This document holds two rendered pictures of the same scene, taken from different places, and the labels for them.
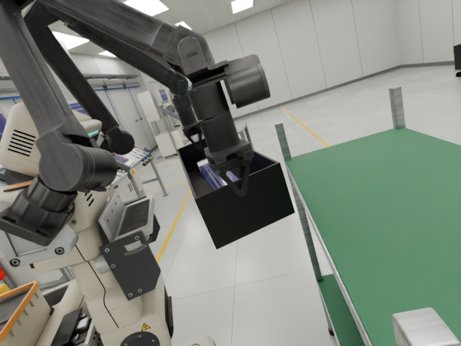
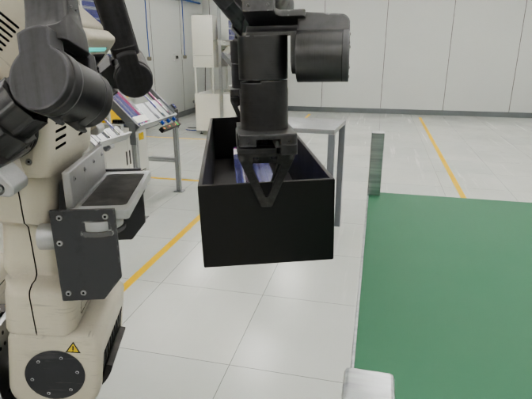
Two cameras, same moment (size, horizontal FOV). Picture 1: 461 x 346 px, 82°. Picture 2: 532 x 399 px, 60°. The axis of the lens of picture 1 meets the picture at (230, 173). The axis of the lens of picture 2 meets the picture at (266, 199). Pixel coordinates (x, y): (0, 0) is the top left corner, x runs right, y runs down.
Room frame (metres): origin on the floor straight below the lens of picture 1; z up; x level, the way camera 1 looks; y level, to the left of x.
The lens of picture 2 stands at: (-0.09, -0.05, 1.29)
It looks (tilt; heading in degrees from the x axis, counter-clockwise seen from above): 18 degrees down; 4
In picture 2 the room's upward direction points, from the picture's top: straight up
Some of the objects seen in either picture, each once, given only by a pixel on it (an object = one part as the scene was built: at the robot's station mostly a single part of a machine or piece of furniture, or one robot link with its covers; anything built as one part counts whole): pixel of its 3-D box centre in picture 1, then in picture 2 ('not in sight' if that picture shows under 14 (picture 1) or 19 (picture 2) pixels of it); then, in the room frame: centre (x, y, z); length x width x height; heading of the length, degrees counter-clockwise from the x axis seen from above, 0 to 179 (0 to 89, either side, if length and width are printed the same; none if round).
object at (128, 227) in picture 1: (130, 234); (99, 213); (0.69, 0.32, 0.99); 0.28 x 0.16 x 0.22; 9
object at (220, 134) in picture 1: (221, 135); (264, 112); (0.46, -0.01, 1.21); 0.10 x 0.07 x 0.07; 9
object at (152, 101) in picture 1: (164, 119); (222, 70); (7.22, 1.17, 0.95); 1.36 x 0.82 x 1.90; 81
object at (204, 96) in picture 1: (212, 99); (267, 58); (0.46, -0.01, 1.27); 0.07 x 0.06 x 0.07; 83
